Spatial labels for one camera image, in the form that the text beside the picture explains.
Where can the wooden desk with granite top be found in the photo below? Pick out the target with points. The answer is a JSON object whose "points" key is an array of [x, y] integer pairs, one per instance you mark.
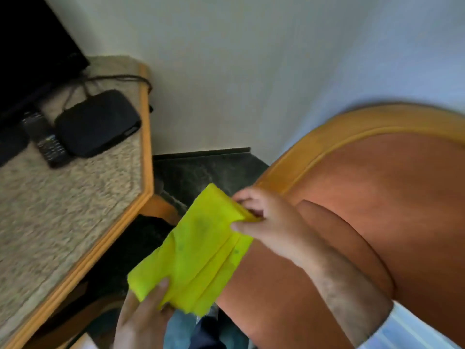
{"points": [[69, 210]]}

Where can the black set-top box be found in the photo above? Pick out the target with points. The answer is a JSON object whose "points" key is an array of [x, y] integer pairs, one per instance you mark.
{"points": [[97, 123]]}

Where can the black remote control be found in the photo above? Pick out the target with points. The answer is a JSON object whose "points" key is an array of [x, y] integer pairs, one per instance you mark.
{"points": [[45, 139]]}

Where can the person's right thumb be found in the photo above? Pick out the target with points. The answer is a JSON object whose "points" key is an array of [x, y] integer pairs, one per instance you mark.
{"points": [[250, 227]]}

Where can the black television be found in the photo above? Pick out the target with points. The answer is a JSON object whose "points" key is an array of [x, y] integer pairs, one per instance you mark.
{"points": [[31, 65]]}

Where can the orange upholstered wooden armchair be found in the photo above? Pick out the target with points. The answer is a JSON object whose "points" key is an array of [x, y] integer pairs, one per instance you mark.
{"points": [[348, 221]]}

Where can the yellow cleaning cloth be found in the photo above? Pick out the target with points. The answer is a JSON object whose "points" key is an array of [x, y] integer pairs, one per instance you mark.
{"points": [[194, 250]]}

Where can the person's left thumb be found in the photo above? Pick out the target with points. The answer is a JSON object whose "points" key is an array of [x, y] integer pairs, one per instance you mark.
{"points": [[159, 291]]}

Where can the person's left hand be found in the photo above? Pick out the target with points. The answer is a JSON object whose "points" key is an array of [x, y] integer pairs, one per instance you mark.
{"points": [[140, 321]]}

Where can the person's right hand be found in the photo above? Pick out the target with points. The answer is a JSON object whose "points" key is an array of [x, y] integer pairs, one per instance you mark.
{"points": [[276, 225]]}

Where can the person's right forearm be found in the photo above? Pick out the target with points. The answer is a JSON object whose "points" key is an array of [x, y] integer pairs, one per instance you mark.
{"points": [[345, 287]]}

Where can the person's blue trousers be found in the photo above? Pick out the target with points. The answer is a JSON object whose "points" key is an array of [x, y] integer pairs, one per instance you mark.
{"points": [[203, 330]]}

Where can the white shirt sleeve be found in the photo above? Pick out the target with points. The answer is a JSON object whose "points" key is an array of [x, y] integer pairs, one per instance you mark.
{"points": [[403, 330]]}

